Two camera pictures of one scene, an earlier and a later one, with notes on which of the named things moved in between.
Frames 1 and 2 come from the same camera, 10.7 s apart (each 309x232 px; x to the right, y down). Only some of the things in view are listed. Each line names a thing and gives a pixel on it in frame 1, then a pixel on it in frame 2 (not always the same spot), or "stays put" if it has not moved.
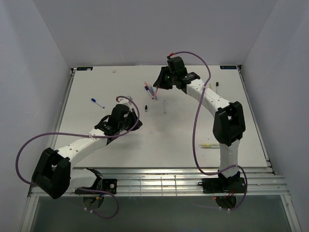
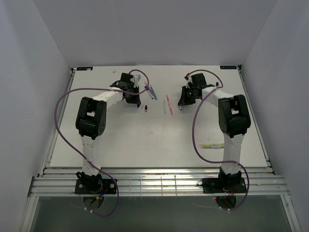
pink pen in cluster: (149, 90) stays put
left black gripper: (132, 114) → (136, 100)
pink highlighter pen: (156, 93) → (170, 108)
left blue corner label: (84, 68) stays put
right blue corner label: (228, 67) stays put
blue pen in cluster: (152, 91) stays put
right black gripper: (160, 82) → (184, 101)
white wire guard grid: (149, 186) stays put
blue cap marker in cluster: (148, 90) stays put
